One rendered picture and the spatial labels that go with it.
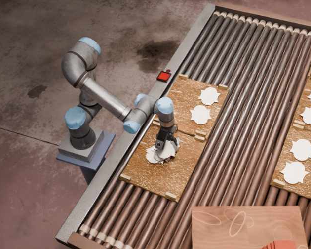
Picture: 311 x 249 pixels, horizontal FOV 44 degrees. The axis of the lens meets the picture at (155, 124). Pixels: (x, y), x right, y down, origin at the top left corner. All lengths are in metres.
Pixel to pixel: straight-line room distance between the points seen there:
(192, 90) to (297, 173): 0.81
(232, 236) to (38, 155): 2.15
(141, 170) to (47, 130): 1.71
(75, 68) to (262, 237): 1.13
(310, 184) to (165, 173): 0.75
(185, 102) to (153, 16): 2.37
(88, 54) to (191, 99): 0.81
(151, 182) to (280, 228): 0.68
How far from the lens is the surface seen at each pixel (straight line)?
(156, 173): 2.09
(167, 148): 2.09
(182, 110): 2.34
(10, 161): 3.59
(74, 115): 2.12
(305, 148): 2.24
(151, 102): 1.86
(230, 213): 1.87
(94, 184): 2.14
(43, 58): 4.38
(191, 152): 2.15
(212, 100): 2.38
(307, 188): 2.12
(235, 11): 3.06
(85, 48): 1.86
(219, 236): 1.82
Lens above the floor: 2.73
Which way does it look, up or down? 52 degrees down
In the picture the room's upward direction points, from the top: 7 degrees counter-clockwise
